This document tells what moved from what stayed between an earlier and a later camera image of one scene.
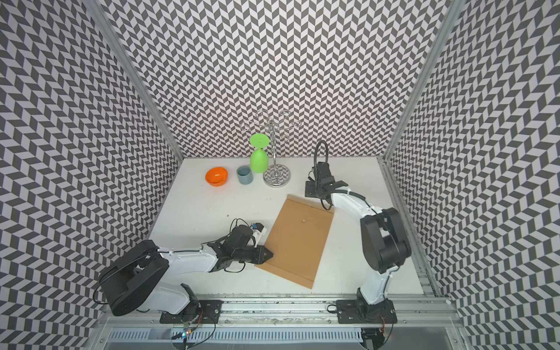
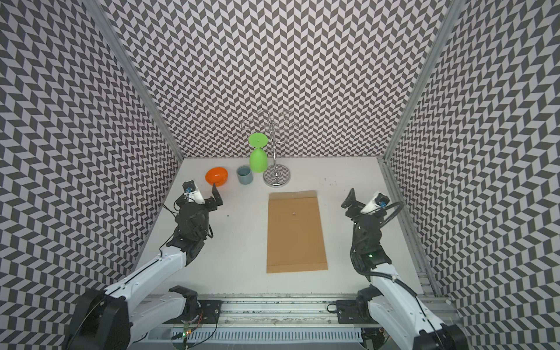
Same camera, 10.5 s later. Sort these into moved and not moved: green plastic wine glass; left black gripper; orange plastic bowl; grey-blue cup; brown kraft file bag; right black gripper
Moved: brown kraft file bag; left black gripper; right black gripper
Not moved: orange plastic bowl; grey-blue cup; green plastic wine glass
